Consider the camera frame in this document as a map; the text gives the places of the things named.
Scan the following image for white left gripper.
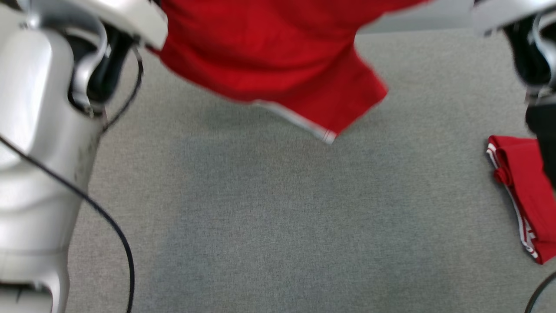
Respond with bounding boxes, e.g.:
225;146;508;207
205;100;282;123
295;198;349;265
74;0;169;51

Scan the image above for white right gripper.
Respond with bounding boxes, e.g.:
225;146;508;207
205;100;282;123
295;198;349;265
471;0;556;36

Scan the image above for red white Bulls shorts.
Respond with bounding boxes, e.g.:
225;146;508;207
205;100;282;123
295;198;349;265
150;0;431;145

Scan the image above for red jersey with number 23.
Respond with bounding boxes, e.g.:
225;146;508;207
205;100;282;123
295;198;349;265
486;135;556;265

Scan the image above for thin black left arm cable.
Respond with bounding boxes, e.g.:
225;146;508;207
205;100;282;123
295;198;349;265
103;43;145;132
0;135;136;313

